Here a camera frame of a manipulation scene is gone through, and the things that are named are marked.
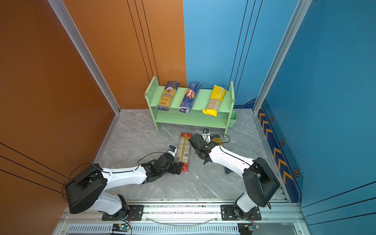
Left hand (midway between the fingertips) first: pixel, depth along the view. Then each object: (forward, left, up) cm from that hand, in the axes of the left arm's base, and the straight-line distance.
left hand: (178, 161), depth 88 cm
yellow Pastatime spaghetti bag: (+29, -23, +27) cm, 45 cm away
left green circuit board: (-32, +26, -6) cm, 42 cm away
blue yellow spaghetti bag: (+17, -25, 0) cm, 30 cm away
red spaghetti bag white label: (+8, -3, -1) cm, 9 cm away
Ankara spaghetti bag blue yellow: (+25, +8, +26) cm, 37 cm away
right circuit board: (-32, -36, -5) cm, 48 cm away
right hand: (+7, -16, +5) cm, 19 cm away
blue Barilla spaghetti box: (+27, -6, +27) cm, 39 cm away
